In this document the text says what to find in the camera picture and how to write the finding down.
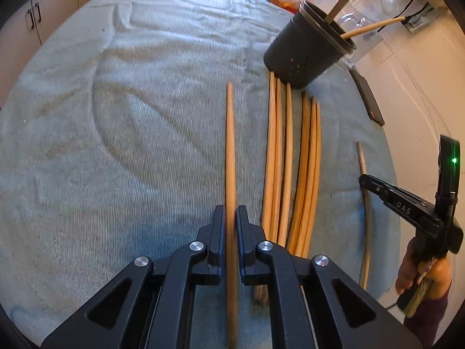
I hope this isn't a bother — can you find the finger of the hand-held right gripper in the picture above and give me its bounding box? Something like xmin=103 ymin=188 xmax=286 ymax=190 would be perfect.
xmin=359 ymin=174 xmax=446 ymax=235

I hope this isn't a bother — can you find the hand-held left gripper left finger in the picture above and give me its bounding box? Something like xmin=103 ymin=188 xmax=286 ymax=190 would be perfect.
xmin=40 ymin=204 xmax=228 ymax=349

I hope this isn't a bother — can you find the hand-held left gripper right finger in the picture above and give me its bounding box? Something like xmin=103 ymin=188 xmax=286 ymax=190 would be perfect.
xmin=236 ymin=204 xmax=424 ymax=349

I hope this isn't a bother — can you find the thin curved wooden chopstick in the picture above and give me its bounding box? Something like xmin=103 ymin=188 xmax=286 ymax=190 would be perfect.
xmin=356 ymin=142 xmax=373 ymax=291

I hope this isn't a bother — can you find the long wooden chopstick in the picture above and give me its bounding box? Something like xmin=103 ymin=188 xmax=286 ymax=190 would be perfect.
xmin=224 ymin=82 xmax=239 ymax=349

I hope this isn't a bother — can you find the bunch of wooden chopsticks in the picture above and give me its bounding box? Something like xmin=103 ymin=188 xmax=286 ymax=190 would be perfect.
xmin=251 ymin=71 xmax=323 ymax=304

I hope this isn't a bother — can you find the light wooden chopstick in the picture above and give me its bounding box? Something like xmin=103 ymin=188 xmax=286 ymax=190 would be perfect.
xmin=340 ymin=15 xmax=406 ymax=39

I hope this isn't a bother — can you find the black perforated chopstick holder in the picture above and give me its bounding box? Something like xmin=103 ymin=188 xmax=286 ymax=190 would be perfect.
xmin=263 ymin=0 xmax=357 ymax=89

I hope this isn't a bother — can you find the person's right forearm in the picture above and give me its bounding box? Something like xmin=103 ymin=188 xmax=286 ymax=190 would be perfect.
xmin=403 ymin=284 xmax=454 ymax=349

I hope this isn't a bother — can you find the person's right hand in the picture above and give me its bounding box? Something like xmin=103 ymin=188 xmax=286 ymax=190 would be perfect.
xmin=395 ymin=239 xmax=453 ymax=299

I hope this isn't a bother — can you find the black smartphone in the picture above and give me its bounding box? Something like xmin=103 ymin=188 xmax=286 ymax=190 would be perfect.
xmin=349 ymin=68 xmax=385 ymax=127

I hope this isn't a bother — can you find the light blue towel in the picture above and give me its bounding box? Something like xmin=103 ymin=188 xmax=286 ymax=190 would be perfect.
xmin=0 ymin=0 xmax=402 ymax=349

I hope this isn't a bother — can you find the clear glass pitcher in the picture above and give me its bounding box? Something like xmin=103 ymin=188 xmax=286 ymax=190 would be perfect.
xmin=309 ymin=0 xmax=382 ymax=71

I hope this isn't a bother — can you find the white hanging tag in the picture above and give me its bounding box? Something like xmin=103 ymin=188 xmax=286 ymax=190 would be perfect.
xmin=406 ymin=6 xmax=444 ymax=33

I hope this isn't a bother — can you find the black power cable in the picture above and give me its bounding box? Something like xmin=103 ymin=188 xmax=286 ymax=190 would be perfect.
xmin=400 ymin=0 xmax=430 ymax=26

